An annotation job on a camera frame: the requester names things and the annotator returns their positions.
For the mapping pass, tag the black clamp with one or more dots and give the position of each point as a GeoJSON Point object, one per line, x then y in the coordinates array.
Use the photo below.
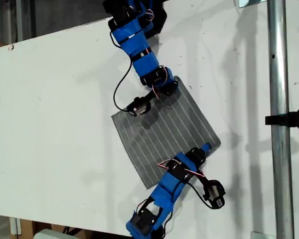
{"type": "Point", "coordinates": [294, 119]}

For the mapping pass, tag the steel post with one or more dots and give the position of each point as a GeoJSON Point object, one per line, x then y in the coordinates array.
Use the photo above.
{"type": "Point", "coordinates": [280, 74]}

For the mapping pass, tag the white foam block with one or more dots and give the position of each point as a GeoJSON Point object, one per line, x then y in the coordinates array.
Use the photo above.
{"type": "Point", "coordinates": [49, 234]}

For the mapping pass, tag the grey striped towel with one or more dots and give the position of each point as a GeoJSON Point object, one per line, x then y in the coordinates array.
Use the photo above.
{"type": "Point", "coordinates": [169, 129]}

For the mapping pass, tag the black camera box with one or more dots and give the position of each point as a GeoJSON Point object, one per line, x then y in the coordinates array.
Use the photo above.
{"type": "Point", "coordinates": [215, 193]}
{"type": "Point", "coordinates": [139, 107]}

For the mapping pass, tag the brown cardboard box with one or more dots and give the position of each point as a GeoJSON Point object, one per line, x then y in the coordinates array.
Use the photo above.
{"type": "Point", "coordinates": [27, 226]}

